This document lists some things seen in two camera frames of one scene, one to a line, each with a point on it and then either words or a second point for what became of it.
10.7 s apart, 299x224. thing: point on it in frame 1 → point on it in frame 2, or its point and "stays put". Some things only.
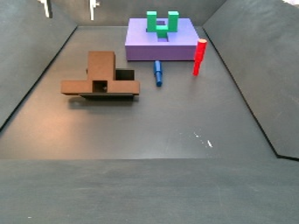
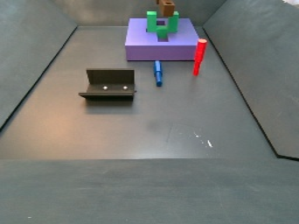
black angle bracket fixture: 99,87 stays put
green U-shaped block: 163,29 stays put
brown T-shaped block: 100,71 → 167,6
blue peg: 158,72 stays put
